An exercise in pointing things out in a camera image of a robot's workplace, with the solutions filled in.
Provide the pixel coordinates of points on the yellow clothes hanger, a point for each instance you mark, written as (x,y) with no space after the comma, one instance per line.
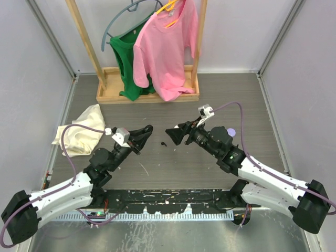
(170,17)

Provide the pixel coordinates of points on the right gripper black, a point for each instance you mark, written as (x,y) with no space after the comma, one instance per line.
(177,134)

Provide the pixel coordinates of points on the purple earbud case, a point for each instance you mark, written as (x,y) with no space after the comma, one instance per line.
(231,132)

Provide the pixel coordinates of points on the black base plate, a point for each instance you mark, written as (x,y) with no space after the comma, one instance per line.
(208,201)

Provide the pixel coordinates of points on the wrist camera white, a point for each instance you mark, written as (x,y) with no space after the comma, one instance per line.
(206,112)
(119,135)

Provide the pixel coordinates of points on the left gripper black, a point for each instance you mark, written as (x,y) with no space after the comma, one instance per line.
(137,138)

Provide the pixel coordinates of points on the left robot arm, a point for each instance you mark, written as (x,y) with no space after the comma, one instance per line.
(26,213)

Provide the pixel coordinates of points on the green t-shirt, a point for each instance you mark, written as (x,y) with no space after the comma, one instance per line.
(122,47)

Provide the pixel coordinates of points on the cream cloth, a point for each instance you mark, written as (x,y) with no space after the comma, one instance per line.
(85,135)

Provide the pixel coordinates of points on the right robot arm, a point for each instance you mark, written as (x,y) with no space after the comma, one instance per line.
(307,203)

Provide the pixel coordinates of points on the pink t-shirt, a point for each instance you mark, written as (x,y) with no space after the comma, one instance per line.
(161,54)

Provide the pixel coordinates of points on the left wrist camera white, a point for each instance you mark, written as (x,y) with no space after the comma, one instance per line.
(119,135)

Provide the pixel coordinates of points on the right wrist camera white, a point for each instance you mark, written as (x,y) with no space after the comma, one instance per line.
(206,112)

